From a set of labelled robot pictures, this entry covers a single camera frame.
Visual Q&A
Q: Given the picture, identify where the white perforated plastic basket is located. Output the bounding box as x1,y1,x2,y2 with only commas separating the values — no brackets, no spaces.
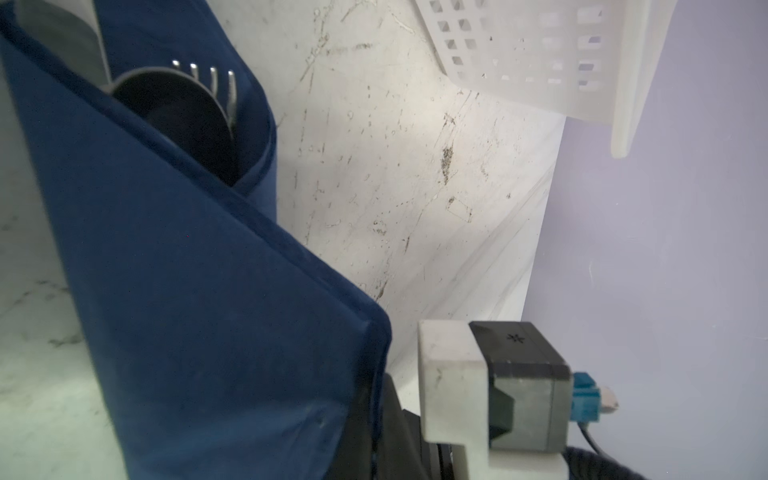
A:
415,0,677,159

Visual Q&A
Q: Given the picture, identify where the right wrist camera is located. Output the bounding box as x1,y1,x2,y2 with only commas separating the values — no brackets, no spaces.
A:
418,320,619,479

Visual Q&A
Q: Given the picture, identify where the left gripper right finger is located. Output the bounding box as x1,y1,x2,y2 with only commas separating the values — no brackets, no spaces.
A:
376,374,428,480

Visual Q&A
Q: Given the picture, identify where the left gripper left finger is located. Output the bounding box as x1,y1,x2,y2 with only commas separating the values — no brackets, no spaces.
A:
324,384,373,480

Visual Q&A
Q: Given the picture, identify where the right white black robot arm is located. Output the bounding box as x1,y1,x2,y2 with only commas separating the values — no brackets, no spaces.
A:
403,410,646,480

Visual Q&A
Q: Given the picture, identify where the silver spoon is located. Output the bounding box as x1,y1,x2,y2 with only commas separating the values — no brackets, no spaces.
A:
110,66,238,186

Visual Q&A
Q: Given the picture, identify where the silver table knife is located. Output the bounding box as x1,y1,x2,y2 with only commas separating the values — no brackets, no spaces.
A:
14,0,112,90

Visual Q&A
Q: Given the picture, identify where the silver fork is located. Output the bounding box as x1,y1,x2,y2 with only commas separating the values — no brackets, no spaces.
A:
171,59,238,137

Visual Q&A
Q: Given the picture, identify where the blue paper napkin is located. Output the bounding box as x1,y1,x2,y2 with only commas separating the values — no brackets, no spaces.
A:
1,1,392,479

